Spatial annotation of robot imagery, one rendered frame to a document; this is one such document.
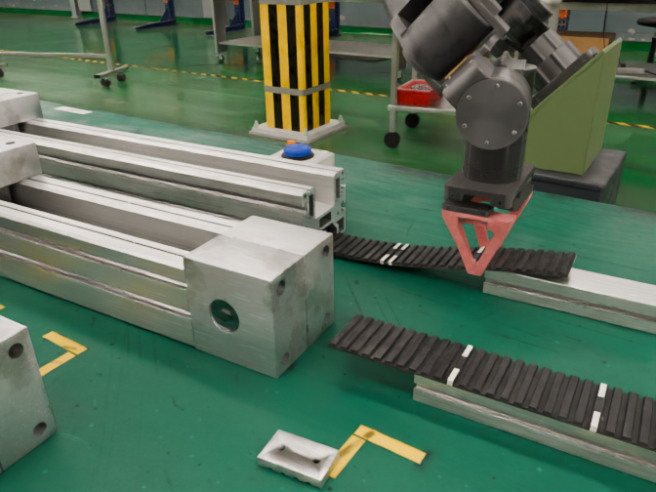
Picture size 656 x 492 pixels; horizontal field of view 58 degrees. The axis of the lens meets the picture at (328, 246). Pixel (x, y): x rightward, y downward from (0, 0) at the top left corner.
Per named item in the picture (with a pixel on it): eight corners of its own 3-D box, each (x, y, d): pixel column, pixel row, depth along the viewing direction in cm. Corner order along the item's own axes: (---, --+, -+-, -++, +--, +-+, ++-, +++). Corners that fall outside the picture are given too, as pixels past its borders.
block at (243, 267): (346, 309, 60) (346, 223, 56) (276, 379, 50) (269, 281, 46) (271, 288, 64) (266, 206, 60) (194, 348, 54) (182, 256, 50)
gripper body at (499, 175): (441, 203, 57) (446, 126, 54) (472, 172, 65) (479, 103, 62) (510, 215, 54) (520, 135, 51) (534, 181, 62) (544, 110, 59)
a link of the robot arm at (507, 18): (557, 35, 98) (531, 60, 101) (516, -11, 98) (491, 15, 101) (551, 35, 90) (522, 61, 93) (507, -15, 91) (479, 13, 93)
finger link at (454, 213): (434, 276, 61) (441, 189, 57) (457, 249, 66) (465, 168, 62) (502, 292, 58) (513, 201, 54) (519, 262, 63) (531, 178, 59)
